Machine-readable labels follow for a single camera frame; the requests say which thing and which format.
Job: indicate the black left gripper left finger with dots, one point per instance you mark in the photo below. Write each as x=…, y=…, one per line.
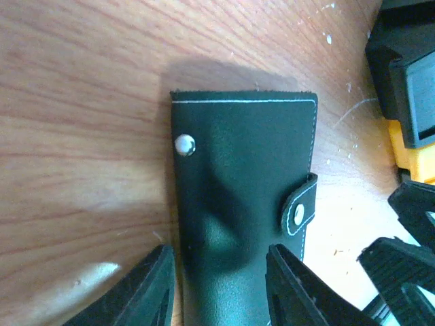
x=144, y=296

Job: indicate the black bin with red cards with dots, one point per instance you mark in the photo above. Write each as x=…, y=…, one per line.
x=400, y=55

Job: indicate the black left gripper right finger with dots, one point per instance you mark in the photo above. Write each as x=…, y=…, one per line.
x=297, y=296

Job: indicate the yellow bin with black cards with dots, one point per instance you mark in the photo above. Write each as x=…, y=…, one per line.
x=419, y=162

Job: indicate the black leather card holder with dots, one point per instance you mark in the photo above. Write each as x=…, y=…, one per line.
x=243, y=180

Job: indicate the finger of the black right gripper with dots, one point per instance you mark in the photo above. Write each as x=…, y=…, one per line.
x=413, y=202
x=402, y=273

